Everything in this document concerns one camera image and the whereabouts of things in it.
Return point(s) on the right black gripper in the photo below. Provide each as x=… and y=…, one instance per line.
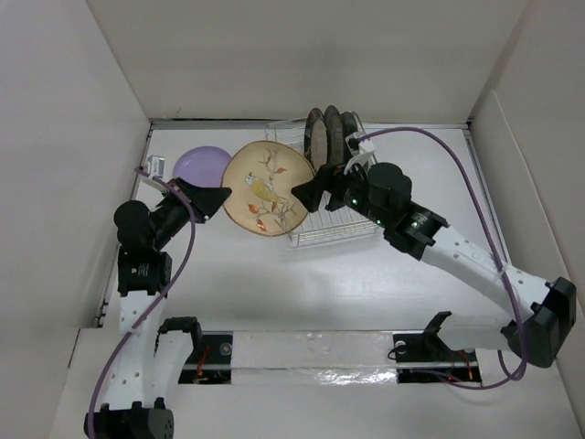
x=328, y=178

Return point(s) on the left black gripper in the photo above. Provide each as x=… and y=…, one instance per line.
x=205, y=200

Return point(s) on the tan plate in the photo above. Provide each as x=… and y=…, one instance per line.
x=261, y=176

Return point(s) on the teal round flower plate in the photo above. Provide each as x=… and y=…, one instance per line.
x=350, y=124

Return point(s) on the black rimmed patterned plate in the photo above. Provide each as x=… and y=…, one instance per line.
x=315, y=141

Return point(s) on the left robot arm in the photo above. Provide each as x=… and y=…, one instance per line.
x=130, y=398

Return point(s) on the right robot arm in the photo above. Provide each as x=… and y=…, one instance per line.
x=536, y=315

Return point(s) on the purple plate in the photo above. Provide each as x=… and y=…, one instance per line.
x=202, y=166

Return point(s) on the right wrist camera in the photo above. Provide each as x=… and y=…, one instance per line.
x=362, y=151

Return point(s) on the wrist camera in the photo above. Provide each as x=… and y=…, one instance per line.
x=154, y=168
x=362, y=151

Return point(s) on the wire dish rack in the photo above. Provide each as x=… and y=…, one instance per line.
x=322, y=227

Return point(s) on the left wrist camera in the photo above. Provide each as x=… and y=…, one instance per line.
x=154, y=168

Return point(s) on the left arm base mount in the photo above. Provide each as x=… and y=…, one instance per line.
x=210, y=362

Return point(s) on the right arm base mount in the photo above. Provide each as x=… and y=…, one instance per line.
x=421, y=359

